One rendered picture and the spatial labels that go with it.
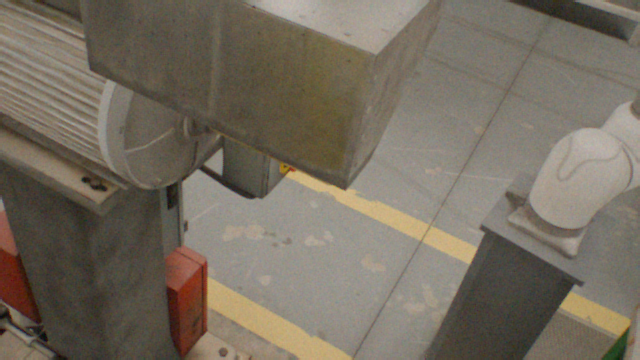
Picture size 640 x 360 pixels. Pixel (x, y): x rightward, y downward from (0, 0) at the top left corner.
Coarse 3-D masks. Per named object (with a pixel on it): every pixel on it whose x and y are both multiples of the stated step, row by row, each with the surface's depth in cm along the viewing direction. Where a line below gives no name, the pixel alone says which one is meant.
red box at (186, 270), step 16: (176, 256) 143; (192, 256) 143; (176, 272) 139; (192, 272) 140; (176, 288) 136; (192, 288) 142; (176, 304) 139; (192, 304) 147; (176, 320) 144; (192, 320) 151; (176, 336) 149; (192, 336) 156
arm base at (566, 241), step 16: (512, 192) 157; (528, 192) 156; (528, 208) 151; (512, 224) 152; (528, 224) 151; (544, 224) 148; (592, 224) 156; (544, 240) 149; (560, 240) 148; (576, 240) 149
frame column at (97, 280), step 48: (0, 192) 104; (48, 192) 94; (144, 192) 109; (48, 240) 105; (96, 240) 102; (144, 240) 117; (48, 288) 118; (96, 288) 109; (144, 288) 125; (48, 336) 135; (96, 336) 120; (144, 336) 135
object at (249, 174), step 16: (224, 144) 113; (240, 144) 111; (224, 160) 115; (240, 160) 113; (256, 160) 111; (272, 160) 111; (224, 176) 118; (240, 176) 116; (256, 176) 114; (272, 176) 115; (240, 192) 123; (256, 192) 116
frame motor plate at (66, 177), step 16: (0, 112) 96; (0, 128) 93; (0, 144) 91; (16, 144) 91; (32, 144) 92; (16, 160) 90; (32, 160) 89; (48, 160) 90; (64, 160) 90; (32, 176) 90; (48, 176) 88; (64, 176) 88; (80, 176) 88; (96, 176) 88; (64, 192) 88; (80, 192) 86; (96, 192) 86; (112, 192) 87; (128, 192) 90; (96, 208) 86
